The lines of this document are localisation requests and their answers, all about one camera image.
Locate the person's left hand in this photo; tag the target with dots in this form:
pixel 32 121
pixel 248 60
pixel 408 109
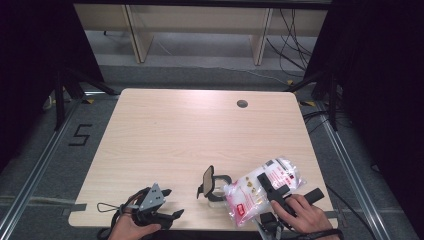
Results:
pixel 128 231

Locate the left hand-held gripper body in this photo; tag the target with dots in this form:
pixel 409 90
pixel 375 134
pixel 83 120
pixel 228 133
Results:
pixel 153 198

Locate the grey tape patch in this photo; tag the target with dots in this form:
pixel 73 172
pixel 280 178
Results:
pixel 78 207

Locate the red and white pouch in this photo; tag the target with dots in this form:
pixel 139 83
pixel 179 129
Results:
pixel 246 196

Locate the clear jar with black lid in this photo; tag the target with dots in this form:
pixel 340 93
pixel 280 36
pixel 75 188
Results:
pixel 208 181

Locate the black metal stand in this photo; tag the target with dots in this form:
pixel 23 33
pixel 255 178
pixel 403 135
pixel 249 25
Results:
pixel 60 100
pixel 332 100

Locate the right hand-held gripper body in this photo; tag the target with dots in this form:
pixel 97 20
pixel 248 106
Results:
pixel 270 225

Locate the person's right hand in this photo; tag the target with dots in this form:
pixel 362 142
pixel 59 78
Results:
pixel 311 218

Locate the grey table grommet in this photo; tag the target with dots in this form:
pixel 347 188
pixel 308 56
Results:
pixel 242 103

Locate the aluminium floor rail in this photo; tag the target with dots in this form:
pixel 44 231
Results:
pixel 36 170
pixel 353 180

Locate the black curtain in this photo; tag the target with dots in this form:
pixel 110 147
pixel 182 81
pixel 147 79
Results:
pixel 30 66
pixel 383 83

